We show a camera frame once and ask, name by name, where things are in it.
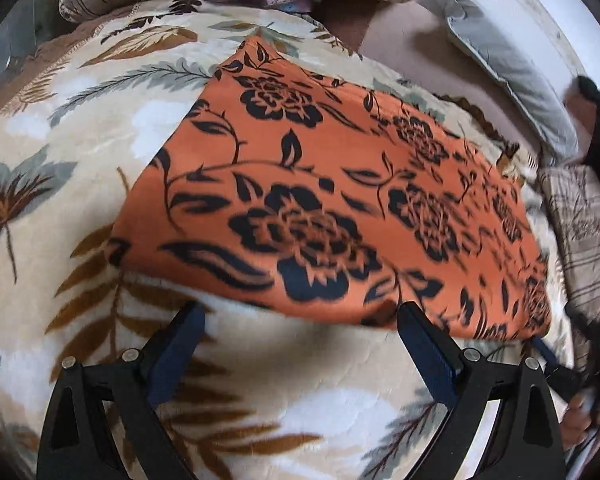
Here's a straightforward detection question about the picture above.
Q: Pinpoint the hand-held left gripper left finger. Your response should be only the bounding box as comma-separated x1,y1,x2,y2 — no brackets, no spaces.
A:
36,302,206,480

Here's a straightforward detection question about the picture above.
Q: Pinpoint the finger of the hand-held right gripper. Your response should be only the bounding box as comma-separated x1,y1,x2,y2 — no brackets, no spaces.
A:
531,337,584,402

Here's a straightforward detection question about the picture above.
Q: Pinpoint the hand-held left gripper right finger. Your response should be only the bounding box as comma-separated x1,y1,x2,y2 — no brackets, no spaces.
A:
397,302,566,480

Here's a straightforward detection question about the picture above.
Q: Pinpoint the orange black floral cloth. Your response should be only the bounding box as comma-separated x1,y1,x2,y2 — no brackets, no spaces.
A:
107,35,553,343

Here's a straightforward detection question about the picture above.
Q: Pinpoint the person's right hand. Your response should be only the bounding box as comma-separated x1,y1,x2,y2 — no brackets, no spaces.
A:
561,392,595,447

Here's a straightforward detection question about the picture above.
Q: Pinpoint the cream leaf print blanket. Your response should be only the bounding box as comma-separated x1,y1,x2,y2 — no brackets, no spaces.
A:
0,0,581,480

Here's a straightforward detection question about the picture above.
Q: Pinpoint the grey pillow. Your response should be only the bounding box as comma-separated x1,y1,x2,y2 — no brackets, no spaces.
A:
427,0,581,163

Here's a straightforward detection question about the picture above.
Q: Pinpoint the brown bed sheet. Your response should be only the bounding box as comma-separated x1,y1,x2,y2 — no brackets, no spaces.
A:
312,0,548,153

